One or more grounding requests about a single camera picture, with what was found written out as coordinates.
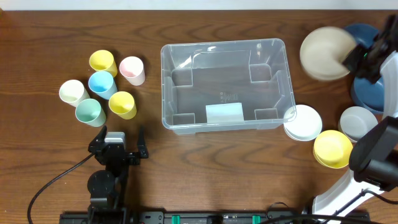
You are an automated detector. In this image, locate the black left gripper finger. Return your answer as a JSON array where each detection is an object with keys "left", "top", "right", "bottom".
[
  {"left": 137, "top": 126, "right": 146, "bottom": 153},
  {"left": 91, "top": 126, "right": 107, "bottom": 146}
]

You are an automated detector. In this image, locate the dark blue bowl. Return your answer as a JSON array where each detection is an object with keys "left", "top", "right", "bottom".
[
  {"left": 344, "top": 23, "right": 379, "bottom": 49},
  {"left": 351, "top": 77, "right": 384, "bottom": 114}
]

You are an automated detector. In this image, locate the beige large bowl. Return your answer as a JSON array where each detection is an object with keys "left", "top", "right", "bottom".
[{"left": 300, "top": 26, "right": 357, "bottom": 81}]

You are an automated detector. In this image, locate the light grey small bowl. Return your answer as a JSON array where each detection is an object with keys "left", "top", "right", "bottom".
[{"left": 338, "top": 106, "right": 378, "bottom": 142}]

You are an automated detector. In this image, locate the white small bowl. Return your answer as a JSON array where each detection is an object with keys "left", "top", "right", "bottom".
[{"left": 284, "top": 105, "right": 323, "bottom": 141}]

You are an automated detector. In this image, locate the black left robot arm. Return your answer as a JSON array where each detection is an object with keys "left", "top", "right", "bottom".
[{"left": 87, "top": 126, "right": 149, "bottom": 212}]

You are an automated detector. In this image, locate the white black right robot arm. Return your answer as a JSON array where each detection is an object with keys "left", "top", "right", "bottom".
[{"left": 296, "top": 14, "right": 397, "bottom": 223}]

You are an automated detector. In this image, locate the white label on container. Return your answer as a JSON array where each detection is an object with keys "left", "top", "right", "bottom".
[{"left": 206, "top": 103, "right": 244, "bottom": 124}]

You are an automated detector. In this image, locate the clear plastic storage container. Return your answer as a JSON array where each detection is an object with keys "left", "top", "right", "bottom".
[{"left": 160, "top": 38, "right": 295, "bottom": 134}]

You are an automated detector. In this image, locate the mint green cup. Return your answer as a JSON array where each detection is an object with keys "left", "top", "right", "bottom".
[{"left": 75, "top": 98, "right": 106, "bottom": 127}]

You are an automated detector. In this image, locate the yellow cup near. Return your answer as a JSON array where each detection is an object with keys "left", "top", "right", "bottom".
[{"left": 108, "top": 91, "right": 137, "bottom": 119}]

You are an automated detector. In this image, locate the yellow cup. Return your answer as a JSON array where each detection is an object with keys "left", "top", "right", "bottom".
[
  {"left": 108, "top": 91, "right": 137, "bottom": 119},
  {"left": 89, "top": 50, "right": 118, "bottom": 78}
]

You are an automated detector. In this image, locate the cream white cup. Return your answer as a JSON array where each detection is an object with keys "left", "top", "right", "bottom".
[{"left": 58, "top": 80, "right": 90, "bottom": 107}]

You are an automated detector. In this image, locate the light blue cup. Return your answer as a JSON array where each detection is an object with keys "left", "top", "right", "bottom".
[{"left": 88, "top": 71, "right": 118, "bottom": 100}]

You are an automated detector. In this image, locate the pink cup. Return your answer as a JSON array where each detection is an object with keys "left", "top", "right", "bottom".
[{"left": 119, "top": 56, "right": 146, "bottom": 86}]

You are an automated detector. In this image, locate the yellow cup far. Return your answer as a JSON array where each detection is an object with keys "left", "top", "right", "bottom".
[{"left": 89, "top": 50, "right": 118, "bottom": 78}]

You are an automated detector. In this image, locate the yellow small bowl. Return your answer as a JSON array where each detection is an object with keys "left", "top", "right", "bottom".
[{"left": 313, "top": 130, "right": 353, "bottom": 169}]

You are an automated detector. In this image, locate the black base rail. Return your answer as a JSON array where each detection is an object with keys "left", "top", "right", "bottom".
[{"left": 58, "top": 210, "right": 371, "bottom": 224}]

